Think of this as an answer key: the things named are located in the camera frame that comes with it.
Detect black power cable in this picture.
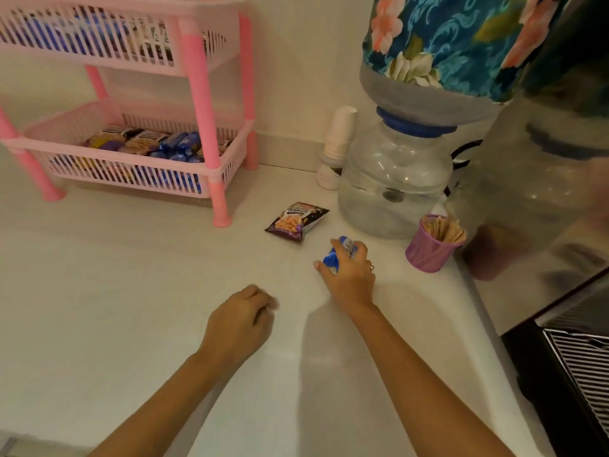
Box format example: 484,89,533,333
443,139,484,197

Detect person's right hand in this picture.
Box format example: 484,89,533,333
313,239,377,315

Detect clear water bottle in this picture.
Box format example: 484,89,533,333
359,63,505,138

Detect purple cup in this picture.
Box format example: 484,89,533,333
405,213,467,274

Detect steel and black coffee machine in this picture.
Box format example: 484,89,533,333
447,0,609,457

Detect stack of paper cups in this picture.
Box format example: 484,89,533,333
323,105,358,161

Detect white jar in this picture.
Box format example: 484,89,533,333
316,154,344,191

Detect yellow snack packet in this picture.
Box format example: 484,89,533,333
87,134,126,152

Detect pink two-tier plastic rack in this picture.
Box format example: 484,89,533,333
0,0,259,229

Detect person's left forearm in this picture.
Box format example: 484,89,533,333
88,349,239,457

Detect black drip tray grille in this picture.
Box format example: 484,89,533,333
542,328,609,439

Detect floral fabric bottle cover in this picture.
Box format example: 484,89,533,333
361,0,574,103

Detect person's right forearm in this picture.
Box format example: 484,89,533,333
344,301,517,457

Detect bunch of wooden stirrers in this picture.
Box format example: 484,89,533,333
421,215,467,245

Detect person's left hand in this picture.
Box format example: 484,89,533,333
197,284,280,367

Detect clear water dispenser base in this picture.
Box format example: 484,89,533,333
337,121,454,240

